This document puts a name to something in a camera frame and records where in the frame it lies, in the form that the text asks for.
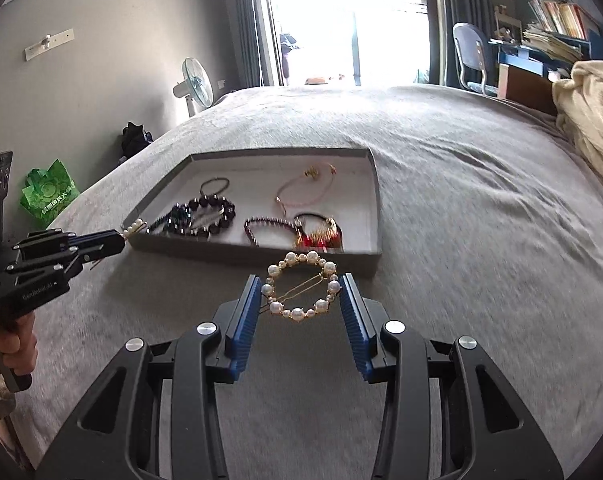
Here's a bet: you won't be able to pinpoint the white standing fan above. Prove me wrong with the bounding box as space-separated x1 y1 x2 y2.
172 57 215 119

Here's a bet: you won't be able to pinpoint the blue bead bracelet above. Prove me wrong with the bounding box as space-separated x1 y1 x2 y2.
148 203 195 235

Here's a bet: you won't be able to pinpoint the blue chair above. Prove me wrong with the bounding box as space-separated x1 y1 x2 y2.
452 22 499 96

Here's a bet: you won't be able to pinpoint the pink cord bracelet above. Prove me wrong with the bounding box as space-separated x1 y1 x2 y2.
274 162 339 207

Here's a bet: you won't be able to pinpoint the dark hanging clothes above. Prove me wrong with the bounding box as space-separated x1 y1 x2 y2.
280 33 303 84

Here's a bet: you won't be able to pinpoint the glass balcony door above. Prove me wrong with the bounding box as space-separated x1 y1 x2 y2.
258 0 437 89

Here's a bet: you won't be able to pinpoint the grey cardboard box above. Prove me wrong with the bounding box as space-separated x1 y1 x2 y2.
120 147 384 281

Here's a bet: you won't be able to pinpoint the cream blanket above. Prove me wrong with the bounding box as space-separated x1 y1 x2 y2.
552 54 603 191

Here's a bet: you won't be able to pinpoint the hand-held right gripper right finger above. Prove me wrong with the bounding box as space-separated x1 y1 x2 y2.
338 272 565 480

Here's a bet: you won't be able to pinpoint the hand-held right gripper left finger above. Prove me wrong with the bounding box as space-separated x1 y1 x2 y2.
35 274 263 480

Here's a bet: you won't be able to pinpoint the garnet bead bracelet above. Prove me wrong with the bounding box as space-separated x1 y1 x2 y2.
243 215 303 249

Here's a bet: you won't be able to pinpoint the blue and brown desk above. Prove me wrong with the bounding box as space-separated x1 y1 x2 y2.
496 42 573 116

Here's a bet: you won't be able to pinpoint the row of books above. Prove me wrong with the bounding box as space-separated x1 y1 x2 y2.
527 0 603 41

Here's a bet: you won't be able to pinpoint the person's left hand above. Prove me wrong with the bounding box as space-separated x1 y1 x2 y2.
0 307 40 377

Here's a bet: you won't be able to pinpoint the black bag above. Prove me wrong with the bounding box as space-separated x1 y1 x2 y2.
120 121 155 159

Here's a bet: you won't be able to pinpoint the red bead bunch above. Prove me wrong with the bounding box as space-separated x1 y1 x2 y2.
294 217 343 252

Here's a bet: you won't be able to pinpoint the green plastic bag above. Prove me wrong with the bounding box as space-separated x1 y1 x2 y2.
20 158 81 227

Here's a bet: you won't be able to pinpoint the pearl ring hair clip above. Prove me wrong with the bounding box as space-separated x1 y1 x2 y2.
260 250 343 324

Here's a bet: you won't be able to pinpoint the pearl strand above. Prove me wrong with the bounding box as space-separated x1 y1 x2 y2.
120 218 148 241

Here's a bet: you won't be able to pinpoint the stack of papers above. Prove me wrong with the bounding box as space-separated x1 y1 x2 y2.
521 22 585 64

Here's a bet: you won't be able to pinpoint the thin dark bracelet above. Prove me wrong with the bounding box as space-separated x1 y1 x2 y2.
198 175 231 199

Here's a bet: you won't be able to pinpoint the large dark bead bracelet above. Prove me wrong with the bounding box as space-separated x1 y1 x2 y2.
186 193 236 236

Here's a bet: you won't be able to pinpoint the white wall socket strip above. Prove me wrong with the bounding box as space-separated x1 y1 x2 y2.
24 27 76 63

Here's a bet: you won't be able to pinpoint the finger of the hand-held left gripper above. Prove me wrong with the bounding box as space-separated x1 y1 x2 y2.
13 228 127 260
8 245 127 279

